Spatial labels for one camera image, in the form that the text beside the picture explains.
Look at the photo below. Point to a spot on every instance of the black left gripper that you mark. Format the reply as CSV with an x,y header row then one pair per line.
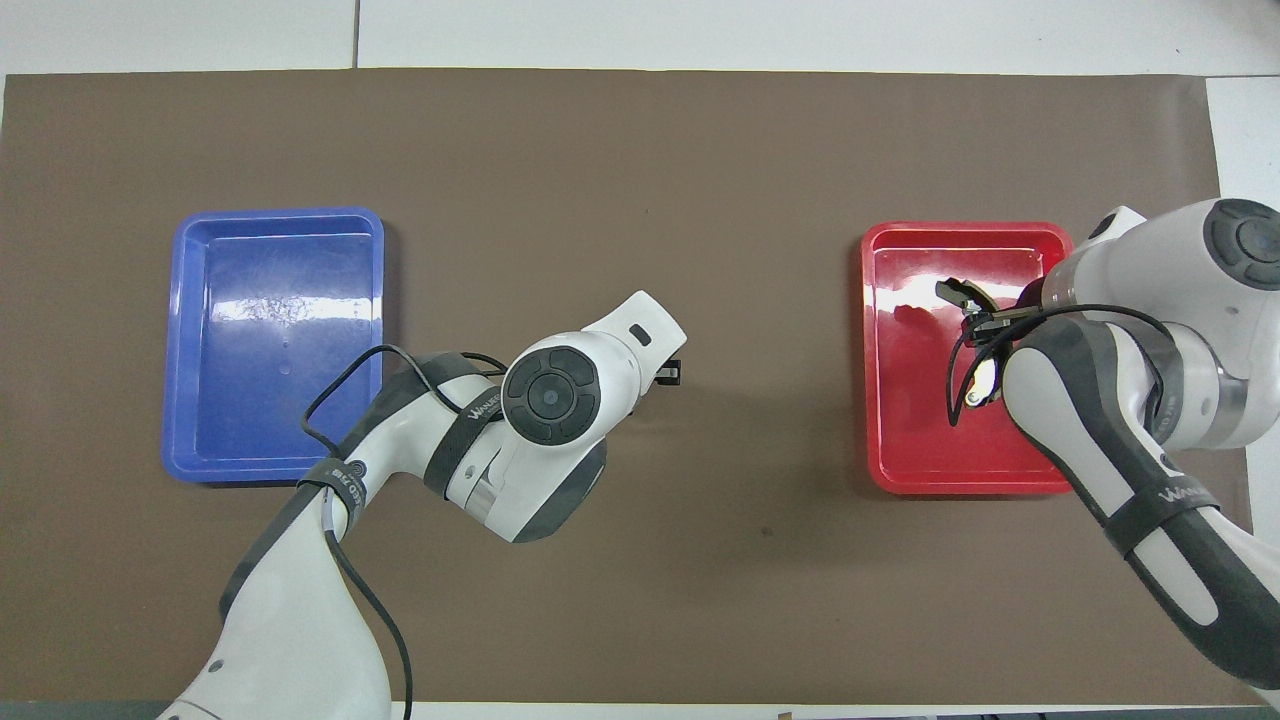
x,y
670,373

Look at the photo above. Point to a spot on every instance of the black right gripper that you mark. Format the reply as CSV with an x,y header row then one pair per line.
x,y
1033,295

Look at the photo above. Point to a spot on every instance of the curved brake shoe white web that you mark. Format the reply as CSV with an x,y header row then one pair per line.
x,y
958,292

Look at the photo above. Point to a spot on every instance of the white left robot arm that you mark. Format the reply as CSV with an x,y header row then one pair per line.
x,y
300,610

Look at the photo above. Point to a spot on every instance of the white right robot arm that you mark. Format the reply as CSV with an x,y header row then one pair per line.
x,y
1130,430

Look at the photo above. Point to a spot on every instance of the red plastic tray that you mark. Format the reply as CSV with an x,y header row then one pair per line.
x,y
910,430

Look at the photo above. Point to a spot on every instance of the brown table mat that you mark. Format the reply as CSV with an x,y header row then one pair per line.
x,y
700,180

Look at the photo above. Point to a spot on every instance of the blue plastic tray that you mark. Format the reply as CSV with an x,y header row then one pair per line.
x,y
230,400

